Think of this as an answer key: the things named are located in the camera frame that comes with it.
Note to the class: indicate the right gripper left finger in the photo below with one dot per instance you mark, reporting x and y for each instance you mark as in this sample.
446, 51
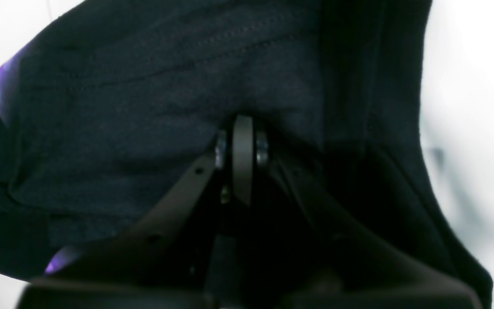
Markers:
110, 277

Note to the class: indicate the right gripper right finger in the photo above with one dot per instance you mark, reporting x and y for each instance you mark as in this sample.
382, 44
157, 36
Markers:
333, 261

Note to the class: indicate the black T-shirt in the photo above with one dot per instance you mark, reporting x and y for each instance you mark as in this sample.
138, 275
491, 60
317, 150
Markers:
106, 109

